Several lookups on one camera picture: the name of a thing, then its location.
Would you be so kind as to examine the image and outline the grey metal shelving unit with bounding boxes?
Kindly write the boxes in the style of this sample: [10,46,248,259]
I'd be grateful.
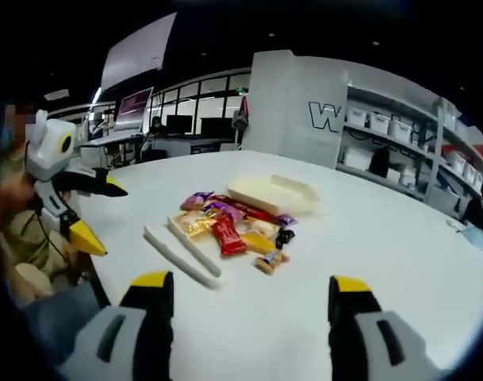
[338,71,483,217]

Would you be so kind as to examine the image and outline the blue face mask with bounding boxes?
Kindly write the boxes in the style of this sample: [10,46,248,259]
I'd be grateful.
[461,229,483,250]

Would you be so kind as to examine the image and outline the long dark red food packet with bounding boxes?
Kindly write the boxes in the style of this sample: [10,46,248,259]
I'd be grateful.
[224,195,282,224]

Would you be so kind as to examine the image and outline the white food tongs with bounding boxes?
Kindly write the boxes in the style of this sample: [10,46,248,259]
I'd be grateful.
[142,216,223,289]

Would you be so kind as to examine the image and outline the black bag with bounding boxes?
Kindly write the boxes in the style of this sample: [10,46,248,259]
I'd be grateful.
[369,145,392,176]

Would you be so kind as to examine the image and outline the yellow food packet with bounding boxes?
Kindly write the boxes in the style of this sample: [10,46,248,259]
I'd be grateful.
[240,231,274,255]

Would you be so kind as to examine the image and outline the person's blue trouser leg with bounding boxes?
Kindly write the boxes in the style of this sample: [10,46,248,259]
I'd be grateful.
[21,283,111,358]

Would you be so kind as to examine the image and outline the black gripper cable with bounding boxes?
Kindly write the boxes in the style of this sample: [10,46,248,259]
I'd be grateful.
[25,140,66,257]

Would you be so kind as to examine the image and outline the black computer monitor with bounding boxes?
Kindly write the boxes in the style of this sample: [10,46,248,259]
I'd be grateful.
[166,114,194,137]
[200,117,234,139]

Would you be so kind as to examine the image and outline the small black food packet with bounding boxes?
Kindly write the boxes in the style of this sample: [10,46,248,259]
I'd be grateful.
[274,227,297,250]

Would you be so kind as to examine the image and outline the white hanging ceiling panel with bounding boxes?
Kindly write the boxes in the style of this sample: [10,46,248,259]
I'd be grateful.
[100,11,178,91]

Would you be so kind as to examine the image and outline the large tilted display screen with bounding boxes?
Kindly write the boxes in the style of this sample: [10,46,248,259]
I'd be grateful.
[113,86,155,131]

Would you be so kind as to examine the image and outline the white partition wall panel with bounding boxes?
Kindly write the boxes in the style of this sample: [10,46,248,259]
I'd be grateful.
[240,50,350,168]

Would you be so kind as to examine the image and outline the row of white storage bins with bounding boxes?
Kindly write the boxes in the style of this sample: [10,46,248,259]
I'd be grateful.
[342,106,483,191]

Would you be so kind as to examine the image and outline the gold food packet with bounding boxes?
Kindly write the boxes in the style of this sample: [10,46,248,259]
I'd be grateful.
[184,216,217,240]

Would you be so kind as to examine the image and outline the seated person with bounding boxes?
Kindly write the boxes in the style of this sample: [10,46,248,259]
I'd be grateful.
[0,146,74,275]

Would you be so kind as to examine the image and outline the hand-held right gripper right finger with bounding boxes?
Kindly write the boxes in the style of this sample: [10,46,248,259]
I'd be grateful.
[328,275,454,381]

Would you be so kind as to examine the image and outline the grey office desk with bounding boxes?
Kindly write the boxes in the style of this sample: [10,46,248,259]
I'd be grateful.
[79,130,148,164]

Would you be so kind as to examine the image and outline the white rectangular container tray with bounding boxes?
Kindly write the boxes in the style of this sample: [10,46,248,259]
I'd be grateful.
[226,173,322,217]

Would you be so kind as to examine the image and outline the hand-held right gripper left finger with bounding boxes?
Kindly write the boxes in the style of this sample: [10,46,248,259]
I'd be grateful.
[56,271,174,381]

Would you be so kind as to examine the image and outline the small orange food packet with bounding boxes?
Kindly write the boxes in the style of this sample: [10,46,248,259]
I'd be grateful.
[253,250,291,276]

